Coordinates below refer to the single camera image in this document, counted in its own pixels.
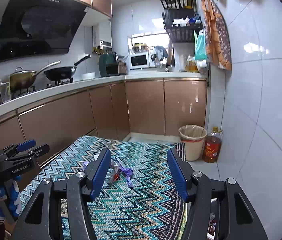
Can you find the pot atop microwave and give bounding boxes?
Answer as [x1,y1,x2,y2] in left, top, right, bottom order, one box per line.
[132,43,149,54]

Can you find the gas stove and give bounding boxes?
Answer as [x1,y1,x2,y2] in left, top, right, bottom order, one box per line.
[11,78,73,99]

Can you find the cooking oil bottle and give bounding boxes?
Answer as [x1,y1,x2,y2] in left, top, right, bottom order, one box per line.
[202,126,223,163]

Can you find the purple wrapper with white tissue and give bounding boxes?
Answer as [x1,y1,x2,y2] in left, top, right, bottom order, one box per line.
[82,154,100,170]

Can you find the beige lined trash bin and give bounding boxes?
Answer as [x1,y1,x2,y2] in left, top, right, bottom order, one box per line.
[178,125,208,161]

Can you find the white gas water heater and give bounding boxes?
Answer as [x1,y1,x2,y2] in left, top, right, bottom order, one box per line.
[92,20,112,49]

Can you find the zigzag patterned woven mat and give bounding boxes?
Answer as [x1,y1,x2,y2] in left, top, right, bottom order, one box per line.
[20,135,189,240]

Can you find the black wok pan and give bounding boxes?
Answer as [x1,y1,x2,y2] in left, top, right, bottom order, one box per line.
[44,54,91,83]

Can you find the yellow bottle on counter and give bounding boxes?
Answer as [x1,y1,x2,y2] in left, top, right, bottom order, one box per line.
[185,56,199,73]

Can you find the black wall storage rack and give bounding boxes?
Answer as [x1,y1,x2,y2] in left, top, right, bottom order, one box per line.
[160,0,203,43]

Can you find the clear glass jug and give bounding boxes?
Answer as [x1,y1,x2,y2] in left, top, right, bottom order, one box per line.
[0,79,11,103]

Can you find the black range hood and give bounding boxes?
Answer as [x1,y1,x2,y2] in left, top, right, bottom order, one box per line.
[0,0,87,62]

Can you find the orange patterned apron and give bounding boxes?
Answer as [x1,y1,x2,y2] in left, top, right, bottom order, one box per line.
[201,0,232,71]

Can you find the brass pot with lid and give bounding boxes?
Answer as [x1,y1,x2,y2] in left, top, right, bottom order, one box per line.
[9,60,61,93]

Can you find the clear wrapper with purple bag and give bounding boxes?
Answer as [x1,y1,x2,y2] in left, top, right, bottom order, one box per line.
[105,157,133,187]

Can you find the brown lower kitchen cabinets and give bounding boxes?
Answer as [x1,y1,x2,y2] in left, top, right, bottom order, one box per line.
[0,76,207,184]

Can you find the white microwave oven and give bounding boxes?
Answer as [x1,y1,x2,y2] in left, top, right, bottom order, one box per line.
[129,51,155,70]

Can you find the teal hanging bag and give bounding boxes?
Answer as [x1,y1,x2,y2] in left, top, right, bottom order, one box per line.
[195,30,207,61]

